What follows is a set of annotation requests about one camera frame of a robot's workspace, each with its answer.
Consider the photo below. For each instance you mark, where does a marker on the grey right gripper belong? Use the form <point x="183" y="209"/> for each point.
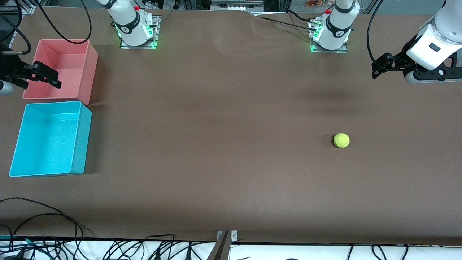
<point x="11" y="69"/>

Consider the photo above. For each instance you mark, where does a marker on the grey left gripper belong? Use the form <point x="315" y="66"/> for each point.
<point x="401" y="60"/>

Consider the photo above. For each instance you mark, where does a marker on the grey metal post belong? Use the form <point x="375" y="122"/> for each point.
<point x="221" y="251"/>

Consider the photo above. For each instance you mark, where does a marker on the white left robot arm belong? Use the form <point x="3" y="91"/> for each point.
<point x="337" y="29"/>

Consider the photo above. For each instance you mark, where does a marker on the orange packet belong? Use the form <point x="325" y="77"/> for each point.
<point x="314" y="3"/>

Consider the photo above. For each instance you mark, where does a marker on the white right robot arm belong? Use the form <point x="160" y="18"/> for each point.
<point x="130" y="25"/>

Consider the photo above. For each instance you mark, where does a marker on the aluminium frame rail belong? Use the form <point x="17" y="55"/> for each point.
<point x="29" y="9"/>

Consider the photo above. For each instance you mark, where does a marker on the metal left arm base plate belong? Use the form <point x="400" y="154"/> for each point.
<point x="342" y="50"/>

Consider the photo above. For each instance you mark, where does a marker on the grey power strip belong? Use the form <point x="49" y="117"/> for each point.
<point x="236" y="5"/>

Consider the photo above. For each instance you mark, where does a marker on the small metal bracket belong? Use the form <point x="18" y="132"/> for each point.
<point x="234" y="235"/>

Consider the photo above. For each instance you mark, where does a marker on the pink plastic bin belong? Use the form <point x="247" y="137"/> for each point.
<point x="72" y="54"/>

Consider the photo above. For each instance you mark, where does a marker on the yellow tennis ball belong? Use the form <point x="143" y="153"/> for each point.
<point x="341" y="140"/>

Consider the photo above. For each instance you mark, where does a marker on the blue plastic bin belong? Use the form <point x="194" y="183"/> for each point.
<point x="47" y="144"/>

